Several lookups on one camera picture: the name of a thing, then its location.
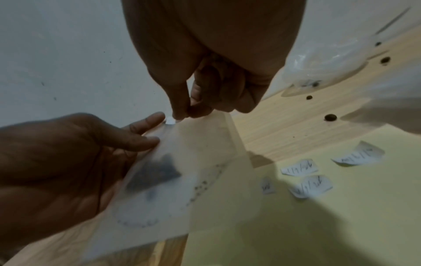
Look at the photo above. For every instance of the brown coffee beans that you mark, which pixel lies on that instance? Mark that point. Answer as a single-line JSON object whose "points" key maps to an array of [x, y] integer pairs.
{"points": [[158, 171]]}

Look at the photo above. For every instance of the yellow-green backing sheet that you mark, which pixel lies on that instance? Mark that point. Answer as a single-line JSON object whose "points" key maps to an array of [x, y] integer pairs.
{"points": [[378, 207]]}

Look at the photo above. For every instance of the group of white sticker labels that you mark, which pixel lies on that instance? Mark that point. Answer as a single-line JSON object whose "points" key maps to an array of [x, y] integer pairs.
{"points": [[310, 185]]}

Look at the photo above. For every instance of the person's right hand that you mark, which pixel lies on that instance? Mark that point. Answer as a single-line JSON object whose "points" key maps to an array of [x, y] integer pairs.
{"points": [[213, 31]]}

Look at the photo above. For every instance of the person's left hand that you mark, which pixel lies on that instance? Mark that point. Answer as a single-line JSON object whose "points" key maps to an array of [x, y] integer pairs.
{"points": [[49, 168]]}

